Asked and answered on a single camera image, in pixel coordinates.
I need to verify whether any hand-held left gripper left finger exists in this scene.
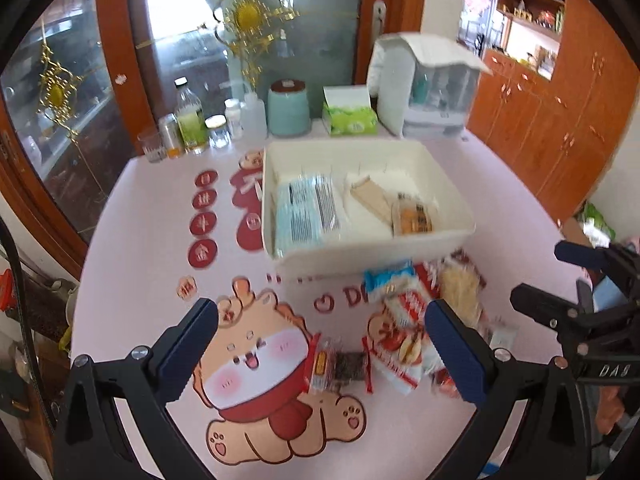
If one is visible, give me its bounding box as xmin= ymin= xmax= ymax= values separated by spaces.
xmin=52 ymin=298 xmax=221 ymax=480

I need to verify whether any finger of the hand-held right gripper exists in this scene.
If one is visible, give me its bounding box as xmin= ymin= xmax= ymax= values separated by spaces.
xmin=509 ymin=283 xmax=597 ymax=333
xmin=554 ymin=240 xmax=632 ymax=281

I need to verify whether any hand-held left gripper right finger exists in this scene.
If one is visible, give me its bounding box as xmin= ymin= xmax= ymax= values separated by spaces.
xmin=424 ymin=298 xmax=588 ymax=480

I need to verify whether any small red snack packet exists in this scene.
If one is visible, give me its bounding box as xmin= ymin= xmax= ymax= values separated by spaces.
xmin=430 ymin=367 xmax=463 ymax=401

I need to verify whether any small clear snack packet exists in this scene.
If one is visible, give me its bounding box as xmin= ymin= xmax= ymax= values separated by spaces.
xmin=482 ymin=317 xmax=520 ymax=351

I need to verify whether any red and white cracker packet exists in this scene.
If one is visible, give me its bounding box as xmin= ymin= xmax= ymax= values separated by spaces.
xmin=367 ymin=265 xmax=446 ymax=393

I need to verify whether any yellow noodle snack packet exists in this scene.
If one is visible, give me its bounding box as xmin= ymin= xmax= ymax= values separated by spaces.
xmin=435 ymin=250 xmax=488 ymax=328

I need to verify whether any blue and white snack packet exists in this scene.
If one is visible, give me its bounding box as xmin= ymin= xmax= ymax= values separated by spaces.
xmin=362 ymin=260 xmax=418 ymax=306

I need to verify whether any dark seaweed snack packet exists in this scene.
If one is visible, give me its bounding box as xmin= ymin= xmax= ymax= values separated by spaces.
xmin=307 ymin=332 xmax=373 ymax=396

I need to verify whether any white plastic bin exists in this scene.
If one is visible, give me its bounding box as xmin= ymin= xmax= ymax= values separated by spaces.
xmin=262 ymin=139 xmax=477 ymax=277

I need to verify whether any green plastic bag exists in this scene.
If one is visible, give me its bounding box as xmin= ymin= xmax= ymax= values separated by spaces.
xmin=575 ymin=202 xmax=616 ymax=246

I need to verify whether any orange cookie packet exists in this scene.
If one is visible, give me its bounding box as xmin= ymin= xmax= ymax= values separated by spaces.
xmin=391 ymin=195 xmax=435 ymax=237

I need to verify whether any wooden cabinet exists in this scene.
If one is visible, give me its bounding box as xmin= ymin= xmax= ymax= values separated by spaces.
xmin=467 ymin=0 xmax=640 ymax=221

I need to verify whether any light blue snack packet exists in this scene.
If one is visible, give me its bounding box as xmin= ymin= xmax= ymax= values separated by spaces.
xmin=274 ymin=174 xmax=343 ymax=256

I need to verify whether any tan clear snack packet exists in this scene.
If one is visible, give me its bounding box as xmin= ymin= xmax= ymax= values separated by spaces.
xmin=349 ymin=177 xmax=396 ymax=233

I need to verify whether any clear glass cup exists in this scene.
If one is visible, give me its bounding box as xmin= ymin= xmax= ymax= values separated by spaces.
xmin=137 ymin=127 xmax=167 ymax=163

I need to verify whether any metal can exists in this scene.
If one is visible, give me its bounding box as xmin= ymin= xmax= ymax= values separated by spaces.
xmin=158 ymin=113 xmax=184 ymax=159

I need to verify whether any small glass jar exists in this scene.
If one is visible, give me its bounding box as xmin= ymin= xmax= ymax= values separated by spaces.
xmin=205 ymin=115 xmax=232 ymax=149

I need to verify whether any glass bottle with green label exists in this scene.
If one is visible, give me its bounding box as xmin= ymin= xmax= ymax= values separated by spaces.
xmin=174 ymin=77 xmax=210 ymax=156

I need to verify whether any white pill bottle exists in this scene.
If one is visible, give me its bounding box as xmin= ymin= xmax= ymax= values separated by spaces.
xmin=223 ymin=98 xmax=244 ymax=138

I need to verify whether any white squeeze bottle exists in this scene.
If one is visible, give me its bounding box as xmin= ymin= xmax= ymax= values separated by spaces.
xmin=239 ymin=80 xmax=268 ymax=143

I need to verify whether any white cloth cover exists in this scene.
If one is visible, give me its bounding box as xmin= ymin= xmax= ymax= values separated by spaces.
xmin=372 ymin=32 xmax=493 ymax=76

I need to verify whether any white plastic appliance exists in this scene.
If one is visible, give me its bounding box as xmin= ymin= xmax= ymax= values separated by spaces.
xmin=367 ymin=32 xmax=493 ymax=138

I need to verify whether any teal canister with brown lid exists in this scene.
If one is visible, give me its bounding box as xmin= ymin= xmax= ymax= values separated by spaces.
xmin=267 ymin=80 xmax=312 ymax=137

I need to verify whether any green tissue box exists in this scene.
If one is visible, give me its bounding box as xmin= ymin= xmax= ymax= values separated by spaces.
xmin=321 ymin=85 xmax=379 ymax=137

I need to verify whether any small gold door ornament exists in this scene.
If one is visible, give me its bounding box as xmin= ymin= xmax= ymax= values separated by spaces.
xmin=37 ymin=42 xmax=86 ymax=136

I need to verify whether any large gold door ornament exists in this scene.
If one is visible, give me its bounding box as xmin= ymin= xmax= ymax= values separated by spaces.
xmin=207 ymin=0 xmax=301 ymax=91

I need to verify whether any wooden wall shelf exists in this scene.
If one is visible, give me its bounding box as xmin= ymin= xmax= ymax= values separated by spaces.
xmin=495 ymin=0 xmax=571 ymax=81

